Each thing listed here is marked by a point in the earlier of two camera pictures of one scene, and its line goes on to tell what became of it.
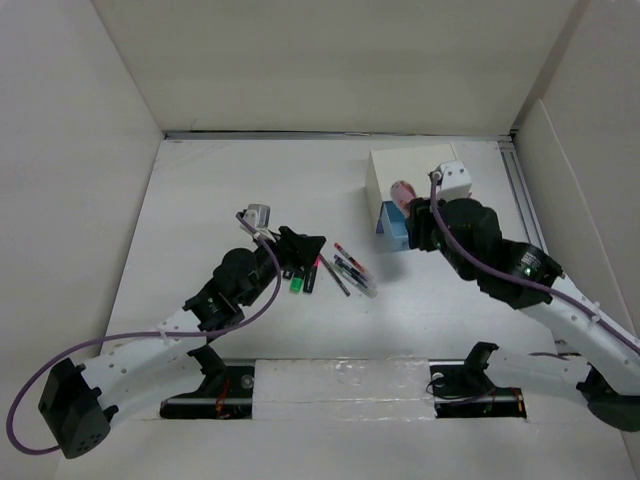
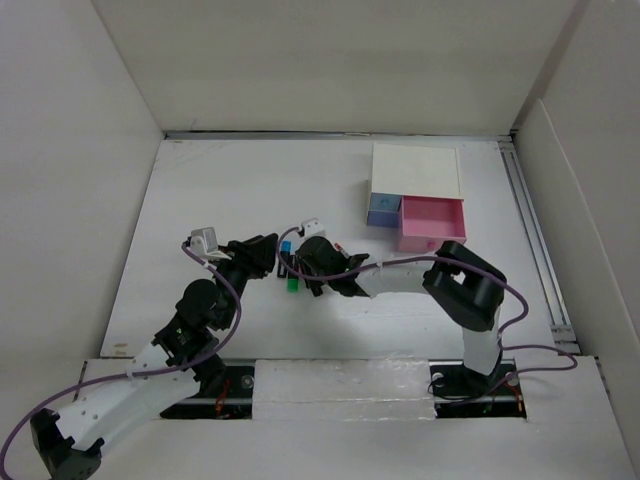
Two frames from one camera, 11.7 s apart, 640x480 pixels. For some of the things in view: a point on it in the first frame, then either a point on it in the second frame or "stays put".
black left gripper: x=295 y=250 → x=255 y=256
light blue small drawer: x=392 y=223 → x=384 y=202
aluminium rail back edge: x=343 y=136 stays put
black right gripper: x=420 y=218 → x=310 y=278
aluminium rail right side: x=523 y=194 stays put
